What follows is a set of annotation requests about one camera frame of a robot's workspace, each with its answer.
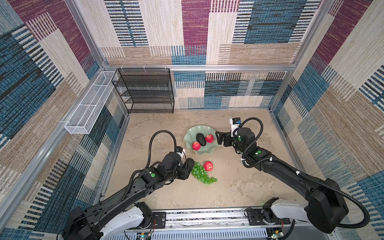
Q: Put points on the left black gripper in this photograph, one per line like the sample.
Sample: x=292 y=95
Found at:
x=182 y=169

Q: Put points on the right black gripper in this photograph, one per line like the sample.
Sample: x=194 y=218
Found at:
x=226 y=137

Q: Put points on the red apple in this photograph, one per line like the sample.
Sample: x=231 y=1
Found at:
x=209 y=138
x=196 y=146
x=208 y=166

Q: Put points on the dark avocado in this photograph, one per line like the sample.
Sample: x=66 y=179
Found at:
x=188 y=167
x=201 y=139

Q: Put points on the green fake grape bunch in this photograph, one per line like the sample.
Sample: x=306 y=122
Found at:
x=201 y=174

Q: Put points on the light green scalloped bowl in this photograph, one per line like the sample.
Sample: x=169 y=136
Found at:
x=190 y=137

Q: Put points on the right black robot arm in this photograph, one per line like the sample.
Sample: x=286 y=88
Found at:
x=326 y=205

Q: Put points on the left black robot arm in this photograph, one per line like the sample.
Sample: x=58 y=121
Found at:
x=124 y=209

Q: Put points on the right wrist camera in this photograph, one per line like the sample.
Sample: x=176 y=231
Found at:
x=235 y=124

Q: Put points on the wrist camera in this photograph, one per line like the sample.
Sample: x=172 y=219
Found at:
x=180 y=152
x=235 y=124

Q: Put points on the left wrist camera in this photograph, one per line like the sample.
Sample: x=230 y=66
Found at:
x=180 y=152

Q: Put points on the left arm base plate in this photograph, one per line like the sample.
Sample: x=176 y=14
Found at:
x=156 y=220

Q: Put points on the aluminium front rail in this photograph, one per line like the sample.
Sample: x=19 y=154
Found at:
x=223 y=222

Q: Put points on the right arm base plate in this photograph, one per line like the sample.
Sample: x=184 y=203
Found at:
x=256 y=218

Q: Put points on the black wire shelf rack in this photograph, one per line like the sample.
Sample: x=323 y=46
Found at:
x=145 y=90

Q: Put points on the white mesh wall basket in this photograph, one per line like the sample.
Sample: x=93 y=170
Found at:
x=88 y=110

